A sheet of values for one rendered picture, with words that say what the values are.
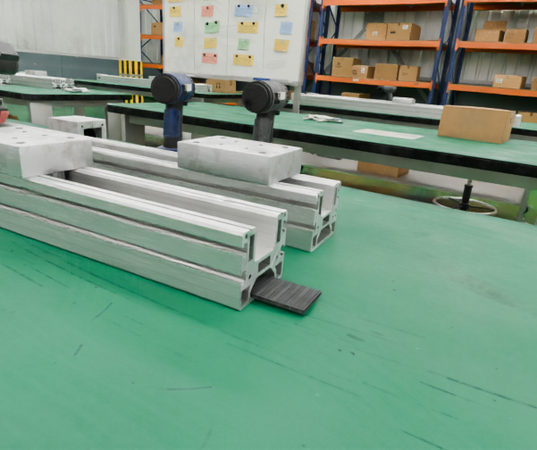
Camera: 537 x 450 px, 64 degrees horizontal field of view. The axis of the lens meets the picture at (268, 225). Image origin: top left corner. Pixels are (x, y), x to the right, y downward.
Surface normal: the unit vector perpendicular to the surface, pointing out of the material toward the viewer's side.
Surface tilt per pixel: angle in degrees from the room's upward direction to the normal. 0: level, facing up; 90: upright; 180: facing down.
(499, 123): 88
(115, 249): 90
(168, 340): 0
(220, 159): 90
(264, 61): 90
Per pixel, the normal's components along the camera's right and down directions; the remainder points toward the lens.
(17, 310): 0.07, -0.94
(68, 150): 0.88, 0.22
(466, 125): -0.61, 0.20
